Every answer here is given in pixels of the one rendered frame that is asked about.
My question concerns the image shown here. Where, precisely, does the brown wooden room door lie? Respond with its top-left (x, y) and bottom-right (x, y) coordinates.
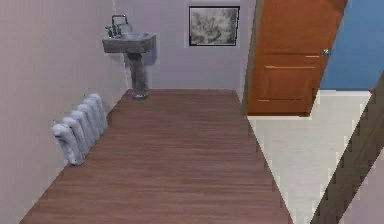
top-left (246, 0), bottom-right (350, 117)

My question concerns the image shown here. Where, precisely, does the black framed grey picture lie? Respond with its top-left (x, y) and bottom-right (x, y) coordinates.
top-left (188, 5), bottom-right (241, 47)

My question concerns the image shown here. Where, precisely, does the grey pedestal sink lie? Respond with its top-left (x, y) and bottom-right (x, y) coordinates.
top-left (101, 31), bottom-right (157, 100)

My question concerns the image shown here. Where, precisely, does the grey sink faucet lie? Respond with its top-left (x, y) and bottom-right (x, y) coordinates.
top-left (104, 13), bottom-right (130, 39)

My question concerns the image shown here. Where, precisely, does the white ribbed radiator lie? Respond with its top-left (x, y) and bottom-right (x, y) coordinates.
top-left (51, 92), bottom-right (109, 167)

